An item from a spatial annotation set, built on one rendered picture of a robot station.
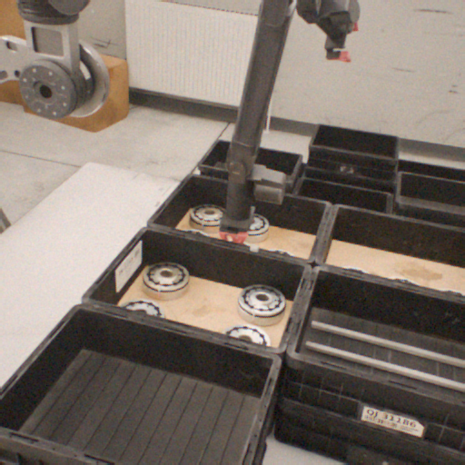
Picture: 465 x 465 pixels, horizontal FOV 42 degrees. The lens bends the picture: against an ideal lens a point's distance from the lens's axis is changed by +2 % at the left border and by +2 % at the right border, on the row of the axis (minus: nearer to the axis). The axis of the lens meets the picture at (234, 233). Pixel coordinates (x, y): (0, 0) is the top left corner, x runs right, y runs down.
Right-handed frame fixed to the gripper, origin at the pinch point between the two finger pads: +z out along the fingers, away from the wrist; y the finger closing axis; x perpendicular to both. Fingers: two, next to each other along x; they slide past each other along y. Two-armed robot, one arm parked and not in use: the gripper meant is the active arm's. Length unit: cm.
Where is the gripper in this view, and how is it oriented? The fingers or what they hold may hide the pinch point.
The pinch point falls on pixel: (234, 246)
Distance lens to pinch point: 142.0
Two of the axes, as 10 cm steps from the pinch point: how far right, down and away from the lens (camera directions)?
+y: 2.2, -5.1, 8.3
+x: -9.7, -1.9, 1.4
